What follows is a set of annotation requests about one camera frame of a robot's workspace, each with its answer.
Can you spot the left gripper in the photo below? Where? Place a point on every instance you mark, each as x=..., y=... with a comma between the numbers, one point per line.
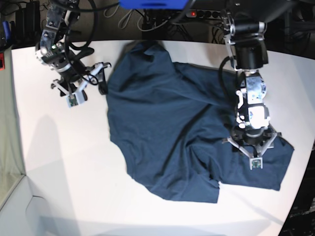
x=252, y=143

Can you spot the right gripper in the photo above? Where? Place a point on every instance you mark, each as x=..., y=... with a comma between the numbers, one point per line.
x=95, y=76

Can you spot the dark blue t-shirt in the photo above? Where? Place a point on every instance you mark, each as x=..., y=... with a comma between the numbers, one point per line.
x=169, y=120

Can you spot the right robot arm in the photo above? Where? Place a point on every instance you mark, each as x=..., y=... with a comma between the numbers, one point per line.
x=57, y=51

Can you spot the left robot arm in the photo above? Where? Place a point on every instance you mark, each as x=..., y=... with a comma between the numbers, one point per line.
x=244, y=23

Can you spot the blue plastic box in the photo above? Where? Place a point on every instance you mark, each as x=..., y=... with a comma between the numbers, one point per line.
x=153, y=4

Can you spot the red box at left edge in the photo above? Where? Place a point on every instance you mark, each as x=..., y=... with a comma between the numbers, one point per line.
x=2, y=62

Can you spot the black power strip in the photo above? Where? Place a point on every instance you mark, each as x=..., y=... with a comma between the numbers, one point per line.
x=204, y=14

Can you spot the white bin at left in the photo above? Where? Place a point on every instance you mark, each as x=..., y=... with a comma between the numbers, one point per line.
x=19, y=214

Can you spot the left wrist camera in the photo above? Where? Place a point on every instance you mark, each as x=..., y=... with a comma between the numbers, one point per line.
x=256, y=163

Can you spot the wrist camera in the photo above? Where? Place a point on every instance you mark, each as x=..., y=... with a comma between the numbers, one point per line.
x=75, y=99
x=256, y=163

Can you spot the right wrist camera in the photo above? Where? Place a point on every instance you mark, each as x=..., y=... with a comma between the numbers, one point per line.
x=75, y=99

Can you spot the blue handled tool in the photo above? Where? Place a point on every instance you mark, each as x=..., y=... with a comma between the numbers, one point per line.
x=7, y=31

